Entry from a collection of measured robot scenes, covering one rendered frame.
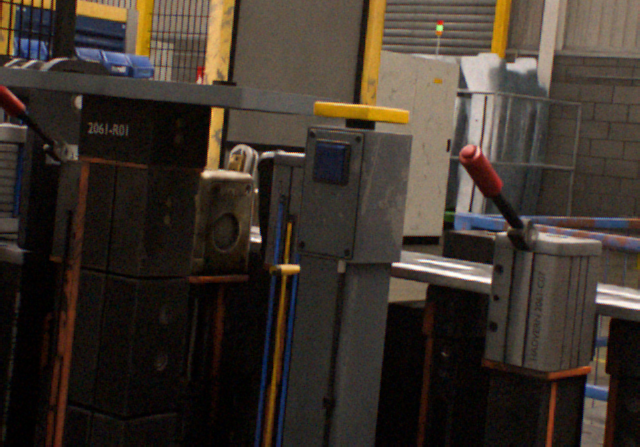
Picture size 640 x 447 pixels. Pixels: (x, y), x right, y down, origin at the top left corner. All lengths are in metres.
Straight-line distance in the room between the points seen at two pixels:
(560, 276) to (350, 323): 0.20
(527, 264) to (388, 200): 0.15
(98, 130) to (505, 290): 0.42
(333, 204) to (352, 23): 4.26
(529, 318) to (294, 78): 3.92
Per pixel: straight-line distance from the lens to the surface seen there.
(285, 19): 5.01
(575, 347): 1.23
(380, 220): 1.11
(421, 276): 1.39
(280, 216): 1.34
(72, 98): 1.57
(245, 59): 4.86
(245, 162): 1.84
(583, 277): 1.22
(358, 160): 1.09
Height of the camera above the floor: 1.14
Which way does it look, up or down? 3 degrees down
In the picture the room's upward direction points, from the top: 6 degrees clockwise
